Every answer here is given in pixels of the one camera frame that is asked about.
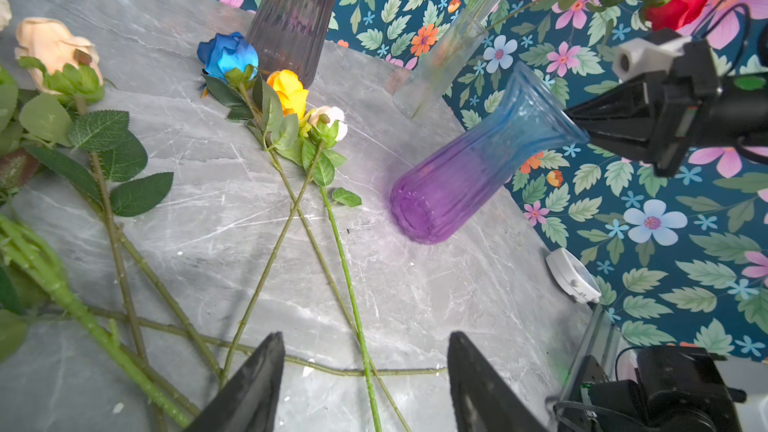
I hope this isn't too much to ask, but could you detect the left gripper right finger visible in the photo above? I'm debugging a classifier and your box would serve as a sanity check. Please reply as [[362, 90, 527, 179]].
[[448, 331, 546, 432]]

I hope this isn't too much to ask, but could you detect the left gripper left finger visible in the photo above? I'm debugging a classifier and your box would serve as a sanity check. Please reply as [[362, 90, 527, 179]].
[[184, 332, 285, 432]]

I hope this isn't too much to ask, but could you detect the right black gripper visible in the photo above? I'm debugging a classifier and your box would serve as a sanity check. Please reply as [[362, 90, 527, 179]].
[[565, 41, 767, 177]]

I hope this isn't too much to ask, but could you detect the purple glass vase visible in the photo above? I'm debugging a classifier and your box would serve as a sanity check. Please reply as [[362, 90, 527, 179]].
[[390, 64, 589, 244]]

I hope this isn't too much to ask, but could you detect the clear ribbed glass vase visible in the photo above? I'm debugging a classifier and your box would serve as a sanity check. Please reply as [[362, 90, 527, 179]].
[[393, 0, 501, 119]]

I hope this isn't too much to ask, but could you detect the white rosebud flower stem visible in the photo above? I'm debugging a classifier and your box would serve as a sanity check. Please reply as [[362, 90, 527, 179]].
[[305, 106, 382, 432]]

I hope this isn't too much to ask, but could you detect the orange rose flower stem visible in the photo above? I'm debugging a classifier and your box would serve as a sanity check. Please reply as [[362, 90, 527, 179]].
[[221, 69, 308, 381]]

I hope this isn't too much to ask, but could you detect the cream rose flower bunch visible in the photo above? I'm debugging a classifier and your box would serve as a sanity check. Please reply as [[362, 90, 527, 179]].
[[1, 17, 204, 429]]

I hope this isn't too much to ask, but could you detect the dark maroon glass vase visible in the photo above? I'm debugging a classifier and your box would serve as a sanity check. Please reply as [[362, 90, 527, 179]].
[[246, 0, 336, 87]]

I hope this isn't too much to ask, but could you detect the white round device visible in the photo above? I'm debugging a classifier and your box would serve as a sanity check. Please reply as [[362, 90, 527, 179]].
[[545, 248, 602, 304]]

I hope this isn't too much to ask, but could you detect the blue rose flower stem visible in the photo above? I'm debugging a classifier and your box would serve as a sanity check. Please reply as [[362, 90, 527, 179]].
[[196, 31, 415, 432]]

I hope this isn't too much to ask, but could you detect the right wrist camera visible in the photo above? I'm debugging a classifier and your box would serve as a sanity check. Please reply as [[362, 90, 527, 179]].
[[612, 29, 692, 82]]

